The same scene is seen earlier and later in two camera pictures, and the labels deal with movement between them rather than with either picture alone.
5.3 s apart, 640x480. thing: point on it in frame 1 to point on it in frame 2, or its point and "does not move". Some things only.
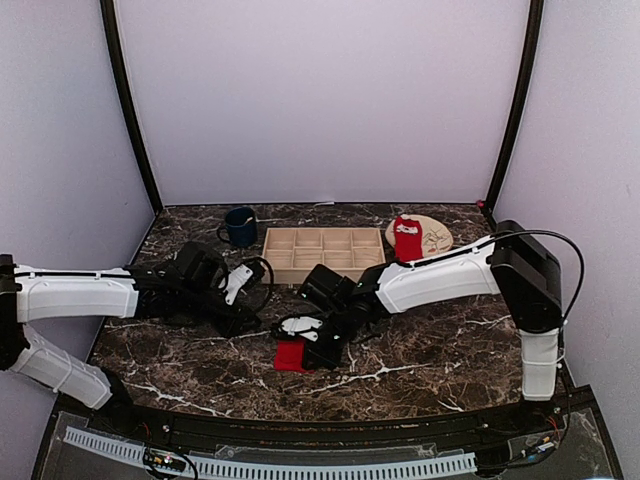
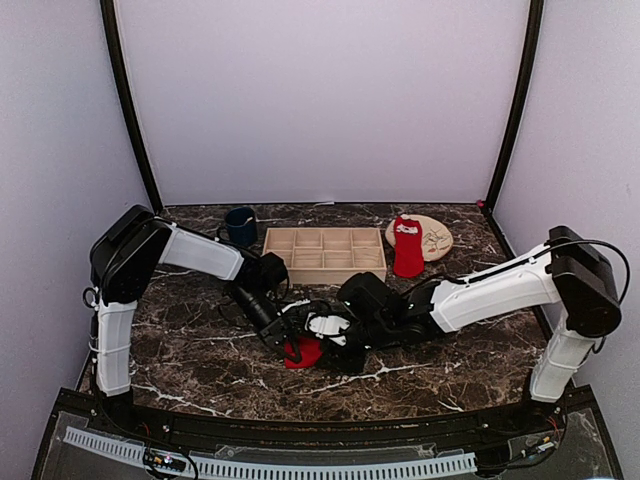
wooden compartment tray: x=292 y=252 does not move
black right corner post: x=536 y=20 does not move
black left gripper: x=241 y=313 to x=279 y=329
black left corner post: x=111 y=22 does not move
